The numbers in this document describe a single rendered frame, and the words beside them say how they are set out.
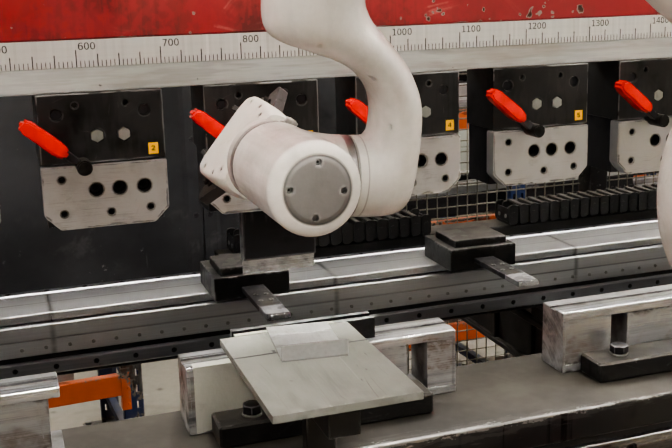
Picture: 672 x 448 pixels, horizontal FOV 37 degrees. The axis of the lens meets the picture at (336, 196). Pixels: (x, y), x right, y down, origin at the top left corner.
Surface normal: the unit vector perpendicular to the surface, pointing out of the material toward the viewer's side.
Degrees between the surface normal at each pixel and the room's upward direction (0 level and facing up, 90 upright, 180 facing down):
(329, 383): 0
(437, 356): 90
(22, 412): 90
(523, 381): 0
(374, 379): 0
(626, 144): 90
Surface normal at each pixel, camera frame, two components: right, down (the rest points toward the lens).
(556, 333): -0.95, 0.09
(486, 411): -0.03, -0.98
